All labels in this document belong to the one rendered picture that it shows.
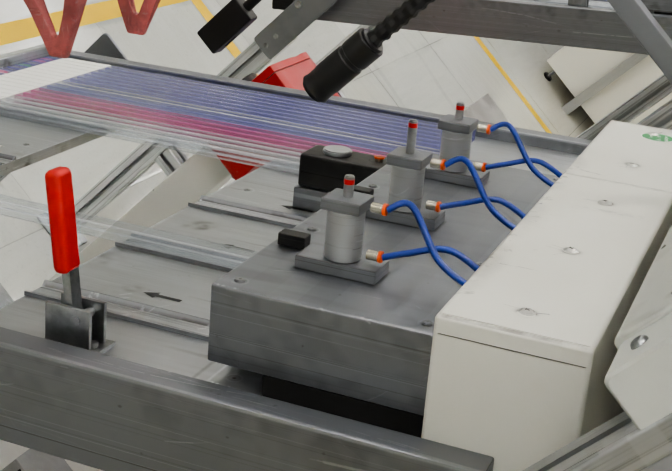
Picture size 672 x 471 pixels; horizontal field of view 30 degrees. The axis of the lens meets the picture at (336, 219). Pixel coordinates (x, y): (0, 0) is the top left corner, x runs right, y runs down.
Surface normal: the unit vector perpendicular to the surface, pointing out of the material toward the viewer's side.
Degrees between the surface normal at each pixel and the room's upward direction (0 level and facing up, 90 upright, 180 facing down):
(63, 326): 90
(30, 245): 0
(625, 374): 90
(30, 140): 44
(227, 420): 90
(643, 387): 90
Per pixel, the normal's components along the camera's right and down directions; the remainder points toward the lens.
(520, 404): -0.37, 0.27
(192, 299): 0.08, -0.94
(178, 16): 0.70, -0.54
